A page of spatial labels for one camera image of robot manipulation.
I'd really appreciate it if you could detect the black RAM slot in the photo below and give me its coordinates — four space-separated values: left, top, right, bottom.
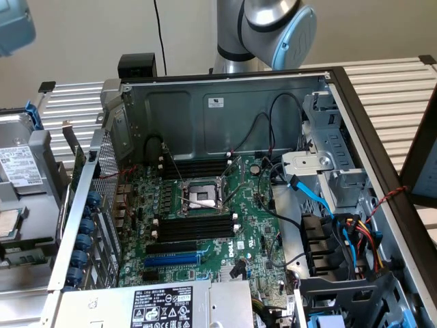
159 163 234 176
152 218 240 233
151 223 240 239
152 212 240 227
158 157 234 172
160 167 234 180
158 152 234 167
151 229 240 245

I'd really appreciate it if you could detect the silver socket cover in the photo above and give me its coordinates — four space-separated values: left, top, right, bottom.
218 156 244 206

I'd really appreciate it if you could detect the CPU socket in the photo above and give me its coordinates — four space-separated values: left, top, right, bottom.
177 177 229 217

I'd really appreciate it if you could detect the thin silver locking lever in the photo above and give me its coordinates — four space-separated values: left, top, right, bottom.
162 142 188 182
179 196 221 209

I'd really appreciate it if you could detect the grey metal PC case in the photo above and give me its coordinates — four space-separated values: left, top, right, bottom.
47 66 437 328

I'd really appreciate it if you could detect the green motherboard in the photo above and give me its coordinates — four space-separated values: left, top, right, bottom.
117 155 298 301

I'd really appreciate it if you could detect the long black expansion slot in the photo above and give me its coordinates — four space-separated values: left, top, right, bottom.
145 241 198 256

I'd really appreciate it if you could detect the silver network port block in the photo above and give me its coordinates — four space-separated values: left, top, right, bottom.
117 183 134 200

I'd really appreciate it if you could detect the blue expansion slot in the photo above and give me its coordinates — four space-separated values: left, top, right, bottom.
143 255 201 270

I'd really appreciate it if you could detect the silver chipset heatsink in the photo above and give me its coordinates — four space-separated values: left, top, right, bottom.
219 263 247 283

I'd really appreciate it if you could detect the grey metal disk bay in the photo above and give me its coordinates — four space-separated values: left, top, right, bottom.
281 91 375 215

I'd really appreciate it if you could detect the black box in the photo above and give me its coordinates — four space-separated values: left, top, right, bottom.
117 53 158 79

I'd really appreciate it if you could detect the blue card retention clip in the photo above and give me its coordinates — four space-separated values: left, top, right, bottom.
85 190 102 209
72 250 89 267
75 234 92 251
66 267 83 284
79 218 96 236

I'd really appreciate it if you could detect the green graphics card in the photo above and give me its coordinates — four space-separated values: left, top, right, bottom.
61 119 88 223

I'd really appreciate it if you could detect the dark grey disk bay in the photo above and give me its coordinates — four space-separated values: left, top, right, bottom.
295 271 424 328

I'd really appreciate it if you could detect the silver power supply with label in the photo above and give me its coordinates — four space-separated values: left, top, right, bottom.
59 279 255 328

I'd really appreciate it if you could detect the blue plastic drive latch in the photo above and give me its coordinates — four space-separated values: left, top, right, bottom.
401 305 423 328
307 313 344 328

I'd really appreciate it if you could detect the dark framed panel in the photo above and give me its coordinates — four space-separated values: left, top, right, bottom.
398 87 437 208

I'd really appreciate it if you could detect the silver hard disk with label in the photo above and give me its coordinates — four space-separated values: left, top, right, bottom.
0 111 45 194

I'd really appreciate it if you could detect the silver CPU chip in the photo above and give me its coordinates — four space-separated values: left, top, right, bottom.
0 206 29 244

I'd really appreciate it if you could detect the thin black wire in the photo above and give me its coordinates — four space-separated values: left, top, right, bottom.
268 91 305 153
234 111 276 154

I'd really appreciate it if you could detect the thick black wire loop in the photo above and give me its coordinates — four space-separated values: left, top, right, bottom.
145 134 170 163

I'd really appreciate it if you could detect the red black twisted wire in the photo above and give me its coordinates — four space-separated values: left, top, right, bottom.
97 164 141 219
368 185 409 225

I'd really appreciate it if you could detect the blue flat data wire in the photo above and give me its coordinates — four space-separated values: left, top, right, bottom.
287 174 358 273

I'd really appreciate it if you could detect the black hanging cable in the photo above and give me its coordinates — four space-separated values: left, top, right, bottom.
153 0 169 77

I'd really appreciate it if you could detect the yellow black braided cable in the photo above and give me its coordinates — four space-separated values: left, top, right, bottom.
251 296 274 317

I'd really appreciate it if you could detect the yellow red power wire bundle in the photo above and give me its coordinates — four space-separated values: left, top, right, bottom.
343 218 385 274

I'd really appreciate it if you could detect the blue plastic disk bracket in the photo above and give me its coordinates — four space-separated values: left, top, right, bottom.
24 99 44 133

